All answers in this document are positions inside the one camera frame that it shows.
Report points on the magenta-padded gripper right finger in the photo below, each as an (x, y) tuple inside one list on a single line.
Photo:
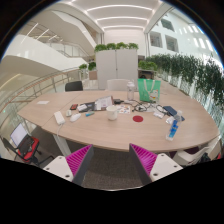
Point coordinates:
[(163, 165)]

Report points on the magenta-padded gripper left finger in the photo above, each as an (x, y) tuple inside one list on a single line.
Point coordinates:
[(60, 166)]

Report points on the blue-labelled clear water bottle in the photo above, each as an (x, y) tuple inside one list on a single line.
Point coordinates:
[(173, 128)]

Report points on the white shell chair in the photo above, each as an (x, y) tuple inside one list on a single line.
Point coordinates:
[(190, 156)]

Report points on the red and black chair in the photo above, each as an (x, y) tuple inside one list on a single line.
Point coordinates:
[(30, 151)]

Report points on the clear plastic wrapper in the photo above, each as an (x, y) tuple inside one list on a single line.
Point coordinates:
[(170, 120)]

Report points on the white power strip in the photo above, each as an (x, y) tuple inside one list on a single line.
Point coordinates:
[(59, 118)]

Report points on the white card packet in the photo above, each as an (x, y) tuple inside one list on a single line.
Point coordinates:
[(158, 115)]

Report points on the white computer mouse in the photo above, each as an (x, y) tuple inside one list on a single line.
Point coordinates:
[(75, 117)]

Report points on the open laptop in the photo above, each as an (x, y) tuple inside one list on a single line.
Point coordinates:
[(18, 134)]

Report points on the flat round red coaster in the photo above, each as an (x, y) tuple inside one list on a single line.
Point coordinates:
[(138, 118)]

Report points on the black-rimmed glasses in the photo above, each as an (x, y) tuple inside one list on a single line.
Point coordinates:
[(161, 108)]

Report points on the small teal packet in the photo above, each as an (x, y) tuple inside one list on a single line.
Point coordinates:
[(89, 114)]

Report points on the red and black phone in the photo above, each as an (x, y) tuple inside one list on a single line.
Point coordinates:
[(73, 107)]

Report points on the small white box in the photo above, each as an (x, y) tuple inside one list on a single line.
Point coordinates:
[(82, 107)]

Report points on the white paper note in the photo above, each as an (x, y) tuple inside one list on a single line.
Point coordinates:
[(42, 102)]

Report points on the black flat sleeve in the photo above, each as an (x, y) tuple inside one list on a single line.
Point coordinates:
[(90, 106)]

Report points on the colourful sticker sheet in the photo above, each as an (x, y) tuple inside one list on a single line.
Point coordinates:
[(123, 109)]

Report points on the white cup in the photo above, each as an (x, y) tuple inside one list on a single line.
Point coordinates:
[(112, 113)]

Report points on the green cat-print tote bag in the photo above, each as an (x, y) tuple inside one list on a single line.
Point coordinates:
[(148, 90)]

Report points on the white printed booklet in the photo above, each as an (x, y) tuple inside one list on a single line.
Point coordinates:
[(104, 102)]

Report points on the black charger block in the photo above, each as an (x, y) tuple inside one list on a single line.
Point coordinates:
[(118, 101)]

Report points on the clear white-lidded sports bottle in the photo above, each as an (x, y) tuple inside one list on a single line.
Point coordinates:
[(130, 90)]

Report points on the green hedge row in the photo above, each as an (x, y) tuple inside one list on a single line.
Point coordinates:
[(190, 71)]

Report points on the planter box with greenery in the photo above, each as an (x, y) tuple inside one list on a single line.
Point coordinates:
[(146, 66)]

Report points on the small potted plants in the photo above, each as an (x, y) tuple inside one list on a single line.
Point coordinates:
[(87, 66)]

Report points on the white cabinet with plants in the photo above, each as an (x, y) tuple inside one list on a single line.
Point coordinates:
[(115, 68)]

